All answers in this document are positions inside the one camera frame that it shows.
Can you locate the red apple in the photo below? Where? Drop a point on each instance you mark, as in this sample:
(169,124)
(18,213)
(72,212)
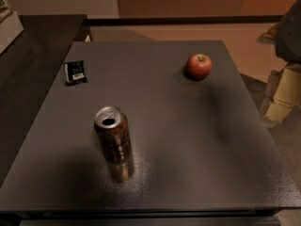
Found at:
(198,66)

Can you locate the white box on counter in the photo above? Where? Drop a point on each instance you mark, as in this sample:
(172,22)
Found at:
(10,25)

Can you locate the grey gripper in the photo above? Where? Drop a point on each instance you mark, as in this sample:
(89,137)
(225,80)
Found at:
(290,37)

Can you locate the brown soda can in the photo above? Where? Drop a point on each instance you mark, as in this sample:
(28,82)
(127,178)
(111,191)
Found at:
(112,129)

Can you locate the black snack packet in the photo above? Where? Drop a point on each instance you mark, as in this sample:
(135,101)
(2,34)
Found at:
(75,72)

